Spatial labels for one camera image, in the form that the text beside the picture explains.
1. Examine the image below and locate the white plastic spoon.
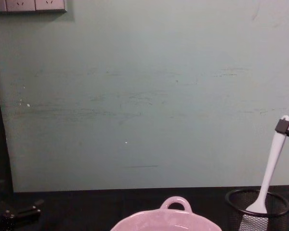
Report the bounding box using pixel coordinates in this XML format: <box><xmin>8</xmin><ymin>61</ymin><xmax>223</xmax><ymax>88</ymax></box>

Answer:
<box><xmin>245</xmin><ymin>115</ymin><xmax>289</xmax><ymax>215</ymax></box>

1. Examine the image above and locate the black table cloth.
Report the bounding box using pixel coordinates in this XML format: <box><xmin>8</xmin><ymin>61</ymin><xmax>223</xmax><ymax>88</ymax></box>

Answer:
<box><xmin>0</xmin><ymin>184</ymin><xmax>289</xmax><ymax>231</ymax></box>

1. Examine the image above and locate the black mesh pen cup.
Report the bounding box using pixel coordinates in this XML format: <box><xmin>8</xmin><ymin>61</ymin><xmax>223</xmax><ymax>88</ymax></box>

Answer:
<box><xmin>224</xmin><ymin>188</ymin><xmax>289</xmax><ymax>231</ymax></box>

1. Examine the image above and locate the pink ceramic bowl with handle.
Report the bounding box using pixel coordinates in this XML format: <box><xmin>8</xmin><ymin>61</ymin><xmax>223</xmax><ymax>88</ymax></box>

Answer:
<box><xmin>109</xmin><ymin>196</ymin><xmax>223</xmax><ymax>231</ymax></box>

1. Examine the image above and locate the grey wall socket panel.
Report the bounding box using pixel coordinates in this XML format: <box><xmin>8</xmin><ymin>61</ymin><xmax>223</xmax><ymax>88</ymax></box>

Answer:
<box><xmin>0</xmin><ymin>0</ymin><xmax>68</xmax><ymax>13</ymax></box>

